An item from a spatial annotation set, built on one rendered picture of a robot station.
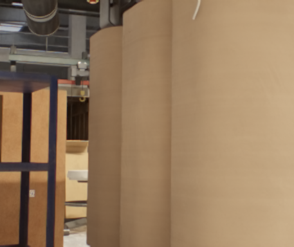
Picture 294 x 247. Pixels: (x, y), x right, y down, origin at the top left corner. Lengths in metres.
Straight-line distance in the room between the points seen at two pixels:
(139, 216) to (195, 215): 0.42
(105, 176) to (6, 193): 0.90
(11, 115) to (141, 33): 1.30
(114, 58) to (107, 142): 0.33
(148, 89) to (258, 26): 0.53
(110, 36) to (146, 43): 0.43
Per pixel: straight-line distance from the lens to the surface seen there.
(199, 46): 1.50
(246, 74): 1.42
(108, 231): 2.26
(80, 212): 4.97
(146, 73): 1.86
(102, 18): 2.47
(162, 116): 1.81
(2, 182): 3.04
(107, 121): 2.26
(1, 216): 3.05
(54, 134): 2.44
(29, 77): 2.43
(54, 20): 1.96
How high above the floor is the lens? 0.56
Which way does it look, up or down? 4 degrees up
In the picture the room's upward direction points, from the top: 1 degrees clockwise
